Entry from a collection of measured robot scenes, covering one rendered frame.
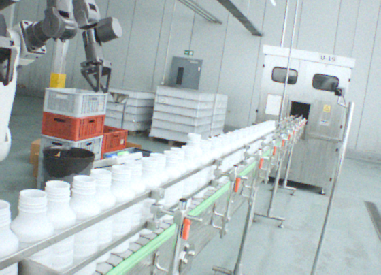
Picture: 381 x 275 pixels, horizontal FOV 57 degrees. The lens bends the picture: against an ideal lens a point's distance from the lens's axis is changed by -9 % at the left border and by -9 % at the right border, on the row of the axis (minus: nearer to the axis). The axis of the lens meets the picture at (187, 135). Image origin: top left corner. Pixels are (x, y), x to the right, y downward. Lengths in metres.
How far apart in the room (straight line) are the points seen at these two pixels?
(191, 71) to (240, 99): 1.77
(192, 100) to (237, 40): 4.40
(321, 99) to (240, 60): 6.15
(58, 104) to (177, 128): 4.64
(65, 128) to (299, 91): 3.57
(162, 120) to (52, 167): 5.18
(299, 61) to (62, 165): 3.98
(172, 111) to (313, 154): 3.34
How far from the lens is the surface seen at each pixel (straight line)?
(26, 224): 0.52
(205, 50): 12.01
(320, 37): 11.51
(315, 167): 5.90
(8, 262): 0.47
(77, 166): 3.05
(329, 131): 5.84
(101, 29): 1.20
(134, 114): 8.42
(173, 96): 7.93
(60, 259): 0.59
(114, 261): 0.71
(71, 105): 3.54
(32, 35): 1.35
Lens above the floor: 1.33
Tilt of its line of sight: 8 degrees down
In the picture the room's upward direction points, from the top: 9 degrees clockwise
